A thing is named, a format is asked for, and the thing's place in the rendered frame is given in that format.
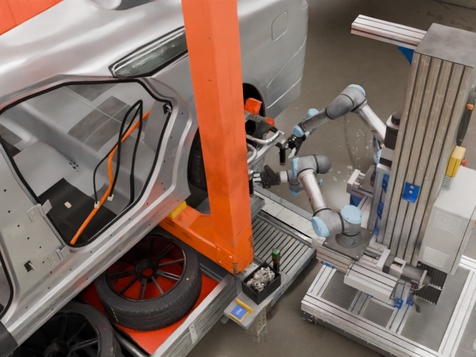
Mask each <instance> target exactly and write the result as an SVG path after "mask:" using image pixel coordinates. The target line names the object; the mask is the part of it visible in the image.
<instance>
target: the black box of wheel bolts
mask: <svg viewBox="0 0 476 357"><path fill-rule="evenodd" d="M241 282H242V292H243V293H244V294H245V295H247V296H248V297H249V298H250V299H251V300H253V301H254V302H255V303H256V304H257V305H259V304H260V303H262V302H263V301H264V300H265V299H266V298H267V297H268V296H269V295H270V294H271V293H273V292H274V291H275V290H276V289H277V288H279V287H280V286H281V274H279V272H277V271H276V270H275V269H274V268H272V267H271V266H270V265H268V264H267V263H266V262H263V263H262V264H261V265H260V266H259V267H257V268H256V269H255V270H254V271H252V272H251V273H250V274H249V275H248V276H247V277H246V278H244V279H243V280H242V281H241Z"/></svg>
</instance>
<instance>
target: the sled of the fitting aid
mask: <svg viewBox="0 0 476 357"><path fill-rule="evenodd" d="M254 195H255V196H257V201H256V202H255V203H254V204H253V205H252V206H251V207H250V210H251V219H252V218H253V217H254V216H255V215H256V214H257V213H258V212H259V211H260V210H261V209H262V208H263V207H264V206H265V199H264V198H262V197H260V196H258V195H257V194H254Z"/></svg>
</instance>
